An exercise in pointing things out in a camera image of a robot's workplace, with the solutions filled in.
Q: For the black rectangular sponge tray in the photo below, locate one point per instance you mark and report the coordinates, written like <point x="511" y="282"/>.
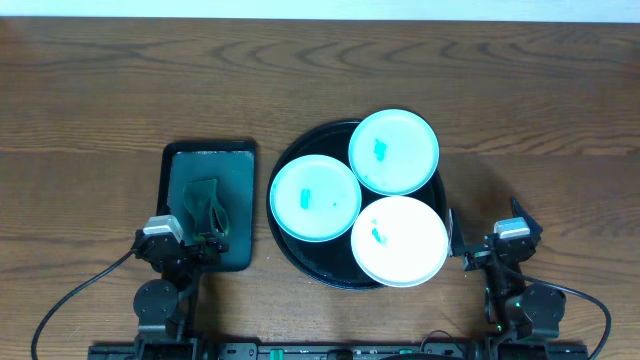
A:
<point x="232" y="163"/>

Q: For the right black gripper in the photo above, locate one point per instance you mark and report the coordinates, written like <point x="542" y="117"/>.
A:
<point x="455" y="242"/>

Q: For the mint green plate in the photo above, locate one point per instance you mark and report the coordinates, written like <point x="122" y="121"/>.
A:
<point x="315" y="198"/>
<point x="393" y="152"/>

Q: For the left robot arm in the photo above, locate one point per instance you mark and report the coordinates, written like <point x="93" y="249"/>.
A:
<point x="166" y="306"/>

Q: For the mint green plate back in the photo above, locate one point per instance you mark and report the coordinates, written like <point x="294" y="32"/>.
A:
<point x="393" y="152"/>

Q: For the white plate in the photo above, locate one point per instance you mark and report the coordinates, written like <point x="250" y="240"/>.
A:
<point x="399" y="241"/>

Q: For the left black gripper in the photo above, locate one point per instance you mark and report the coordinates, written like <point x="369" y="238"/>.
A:
<point x="195" y="248"/>

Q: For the black round tray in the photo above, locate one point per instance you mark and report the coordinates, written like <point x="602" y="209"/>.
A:
<point x="332" y="262"/>

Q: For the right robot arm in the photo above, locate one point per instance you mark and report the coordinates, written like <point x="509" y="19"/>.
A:
<point x="526" y="314"/>

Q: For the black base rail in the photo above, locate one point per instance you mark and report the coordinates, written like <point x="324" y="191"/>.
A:
<point x="252" y="351"/>

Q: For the green scrubbing sponge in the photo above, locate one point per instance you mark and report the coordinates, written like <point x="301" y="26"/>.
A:
<point x="196" y="196"/>

